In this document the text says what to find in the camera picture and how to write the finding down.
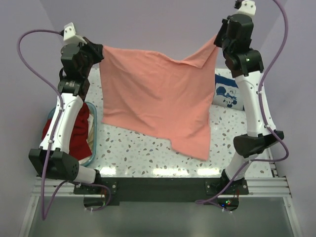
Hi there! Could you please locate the salmon pink t-shirt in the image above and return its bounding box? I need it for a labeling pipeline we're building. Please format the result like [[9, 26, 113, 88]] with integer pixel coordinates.
[[99, 39, 218, 161]]

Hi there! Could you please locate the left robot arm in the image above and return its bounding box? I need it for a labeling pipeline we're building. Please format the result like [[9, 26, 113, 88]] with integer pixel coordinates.
[[29, 38, 104, 194]]

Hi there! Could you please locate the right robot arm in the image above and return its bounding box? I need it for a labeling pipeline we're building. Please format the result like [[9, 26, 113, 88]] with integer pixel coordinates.
[[214, 13, 284, 194]]

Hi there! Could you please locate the clear teal plastic bin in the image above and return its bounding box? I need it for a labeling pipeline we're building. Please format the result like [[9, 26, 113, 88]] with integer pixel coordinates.
[[46, 101, 98, 170]]

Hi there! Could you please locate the folded blue printed t-shirt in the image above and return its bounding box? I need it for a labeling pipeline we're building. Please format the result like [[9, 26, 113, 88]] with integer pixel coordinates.
[[212, 75, 244, 111]]

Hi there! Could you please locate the red t-shirt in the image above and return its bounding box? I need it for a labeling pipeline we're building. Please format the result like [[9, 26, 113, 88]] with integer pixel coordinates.
[[41, 102, 92, 160]]

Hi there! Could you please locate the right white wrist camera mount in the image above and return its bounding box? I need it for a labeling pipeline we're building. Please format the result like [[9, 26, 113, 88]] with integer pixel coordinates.
[[234, 0, 256, 17]]

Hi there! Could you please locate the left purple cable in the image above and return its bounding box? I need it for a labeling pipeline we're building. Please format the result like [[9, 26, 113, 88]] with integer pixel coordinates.
[[17, 29, 117, 221]]

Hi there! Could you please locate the aluminium frame rail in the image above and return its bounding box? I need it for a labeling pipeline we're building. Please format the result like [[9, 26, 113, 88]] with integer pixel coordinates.
[[31, 177, 291, 198]]

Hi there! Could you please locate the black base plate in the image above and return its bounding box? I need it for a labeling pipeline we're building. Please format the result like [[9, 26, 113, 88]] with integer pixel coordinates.
[[74, 176, 249, 210]]

